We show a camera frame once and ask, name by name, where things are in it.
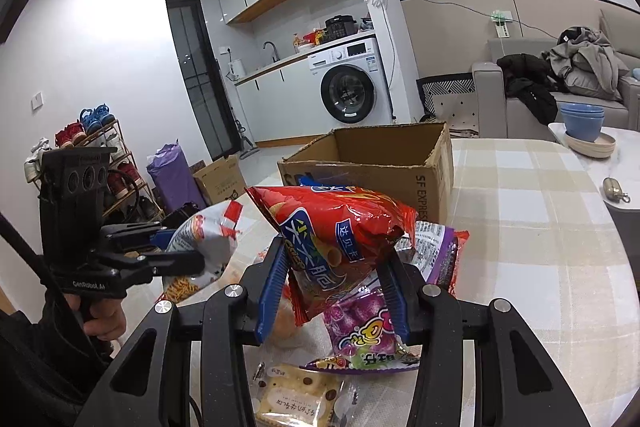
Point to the white washing machine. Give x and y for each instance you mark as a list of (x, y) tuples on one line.
[(352, 86)]

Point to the grey clothes pile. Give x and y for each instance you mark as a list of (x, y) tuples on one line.
[(586, 63)]

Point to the purple grape candy bag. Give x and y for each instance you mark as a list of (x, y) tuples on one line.
[(360, 326)]

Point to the small key pouch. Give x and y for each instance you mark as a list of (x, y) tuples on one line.
[(614, 192)]

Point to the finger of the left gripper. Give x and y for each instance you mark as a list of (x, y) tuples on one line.
[(163, 264), (135, 237)]

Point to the patterned floor mat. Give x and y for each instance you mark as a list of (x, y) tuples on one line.
[(451, 98)]

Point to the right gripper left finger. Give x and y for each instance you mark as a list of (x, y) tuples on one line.
[(237, 316)]

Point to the red chip bag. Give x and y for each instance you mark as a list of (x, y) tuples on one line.
[(335, 236)]

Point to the cardboard SF box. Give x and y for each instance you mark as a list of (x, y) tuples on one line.
[(409, 162)]

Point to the checked tablecloth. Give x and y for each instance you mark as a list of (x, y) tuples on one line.
[(540, 237)]

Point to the white coffee table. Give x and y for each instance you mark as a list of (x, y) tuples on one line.
[(622, 166)]

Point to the person's left hand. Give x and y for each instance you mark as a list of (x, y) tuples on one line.
[(107, 320)]

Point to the grey sofa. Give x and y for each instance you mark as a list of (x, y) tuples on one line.
[(509, 118)]

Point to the small cardboard box on floor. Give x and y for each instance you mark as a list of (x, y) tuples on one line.
[(221, 180)]

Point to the blue bowl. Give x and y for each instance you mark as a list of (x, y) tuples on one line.
[(582, 121)]

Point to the black door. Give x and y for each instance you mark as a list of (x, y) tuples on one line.
[(202, 78)]

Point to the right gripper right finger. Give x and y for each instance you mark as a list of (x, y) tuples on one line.
[(427, 316)]

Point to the cream biscuit packet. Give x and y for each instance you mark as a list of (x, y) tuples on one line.
[(286, 395)]

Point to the shoe rack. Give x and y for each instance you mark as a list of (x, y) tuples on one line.
[(127, 197)]

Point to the cream plate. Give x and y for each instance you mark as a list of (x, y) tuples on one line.
[(601, 148)]

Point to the black jacket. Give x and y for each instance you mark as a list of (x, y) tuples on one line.
[(531, 79)]

